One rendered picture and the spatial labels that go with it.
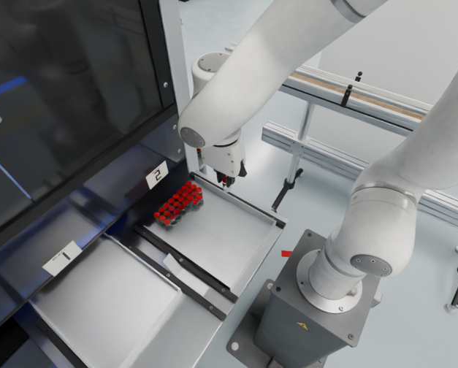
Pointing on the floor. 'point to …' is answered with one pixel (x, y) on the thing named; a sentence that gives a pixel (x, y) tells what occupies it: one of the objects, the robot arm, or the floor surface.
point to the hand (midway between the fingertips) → (226, 177)
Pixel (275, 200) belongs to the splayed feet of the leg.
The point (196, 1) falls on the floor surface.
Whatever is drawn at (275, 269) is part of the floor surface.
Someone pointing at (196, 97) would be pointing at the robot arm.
